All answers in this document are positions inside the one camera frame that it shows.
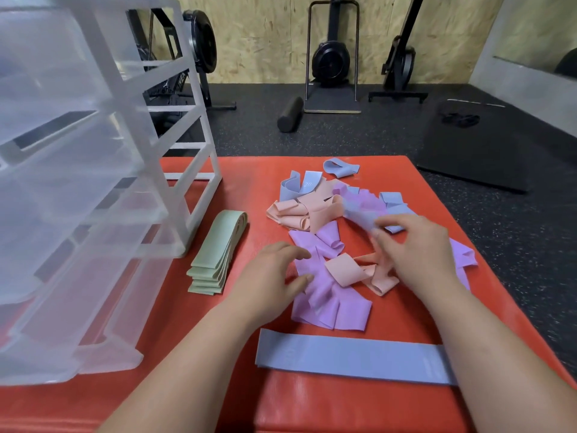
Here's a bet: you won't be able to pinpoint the black straps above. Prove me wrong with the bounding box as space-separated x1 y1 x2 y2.
439 112 481 128

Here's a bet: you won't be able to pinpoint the stack of green bands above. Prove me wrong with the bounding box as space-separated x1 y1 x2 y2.
187 210 249 296

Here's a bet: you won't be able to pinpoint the wall mirror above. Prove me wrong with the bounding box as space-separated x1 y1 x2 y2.
491 0 577 77

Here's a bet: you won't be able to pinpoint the person's left forearm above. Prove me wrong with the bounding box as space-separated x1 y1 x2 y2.
99 304 258 433

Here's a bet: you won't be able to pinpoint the red soft plyo box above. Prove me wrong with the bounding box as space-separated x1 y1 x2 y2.
0 155 577 433

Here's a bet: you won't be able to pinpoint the person's right forearm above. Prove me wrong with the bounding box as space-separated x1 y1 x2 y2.
423 279 577 433

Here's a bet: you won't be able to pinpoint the translucent plastic drawer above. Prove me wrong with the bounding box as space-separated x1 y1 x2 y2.
0 112 156 305
0 8 114 149
74 256 177 375
0 211 181 386

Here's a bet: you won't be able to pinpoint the person's right hand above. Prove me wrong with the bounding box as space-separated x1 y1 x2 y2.
369 215 462 304

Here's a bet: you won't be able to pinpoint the clear plastic drawer unit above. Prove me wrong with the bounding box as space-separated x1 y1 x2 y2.
0 0 222 259

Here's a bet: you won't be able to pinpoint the person's left hand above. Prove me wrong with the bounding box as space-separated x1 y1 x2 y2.
224 241 315 328

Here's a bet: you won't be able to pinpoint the pile of mixed resistance bands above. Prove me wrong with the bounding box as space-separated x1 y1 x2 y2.
266 157 478 332

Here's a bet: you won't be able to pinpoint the black foam roller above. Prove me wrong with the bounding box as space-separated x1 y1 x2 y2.
276 96 305 134

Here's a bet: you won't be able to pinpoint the black exercise mat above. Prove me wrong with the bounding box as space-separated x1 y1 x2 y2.
415 99 533 194

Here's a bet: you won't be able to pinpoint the black ski machine with stand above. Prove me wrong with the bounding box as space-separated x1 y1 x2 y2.
303 0 362 115

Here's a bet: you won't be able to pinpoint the stack of blue bands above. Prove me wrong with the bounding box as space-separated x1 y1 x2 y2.
255 328 459 386

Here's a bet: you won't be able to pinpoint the black upright rowing machine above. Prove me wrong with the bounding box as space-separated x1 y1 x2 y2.
368 0 429 104

